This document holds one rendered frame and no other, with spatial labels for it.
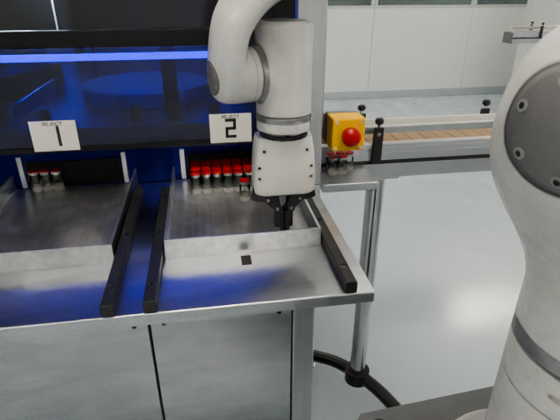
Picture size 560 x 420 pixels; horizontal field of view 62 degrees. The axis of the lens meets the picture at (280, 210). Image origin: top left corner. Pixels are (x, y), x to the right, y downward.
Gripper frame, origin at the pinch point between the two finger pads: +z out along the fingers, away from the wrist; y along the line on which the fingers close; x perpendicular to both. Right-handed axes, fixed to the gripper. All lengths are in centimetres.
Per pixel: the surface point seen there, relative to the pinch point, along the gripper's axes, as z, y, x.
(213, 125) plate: -10.3, 10.3, -23.5
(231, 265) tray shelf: 4.5, 9.5, 6.0
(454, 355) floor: 93, -76, -54
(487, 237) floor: 93, -140, -137
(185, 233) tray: 4.3, 16.9, -5.4
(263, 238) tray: 2.1, 3.7, 2.4
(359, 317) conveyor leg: 56, -31, -39
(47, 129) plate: -10.8, 41.8, -23.6
